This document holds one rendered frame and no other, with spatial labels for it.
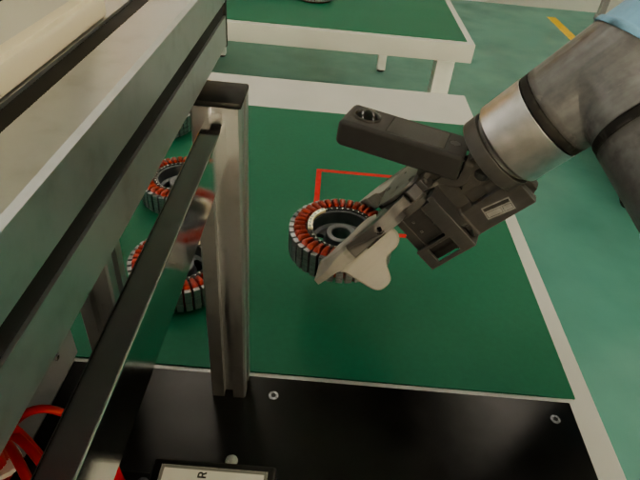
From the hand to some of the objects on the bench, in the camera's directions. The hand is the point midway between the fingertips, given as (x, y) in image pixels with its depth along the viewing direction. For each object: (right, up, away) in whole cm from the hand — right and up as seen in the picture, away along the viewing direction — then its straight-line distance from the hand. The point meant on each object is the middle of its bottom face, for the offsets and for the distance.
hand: (335, 238), depth 57 cm
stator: (-21, +6, +18) cm, 28 cm away
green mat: (-22, +7, +19) cm, 30 cm away
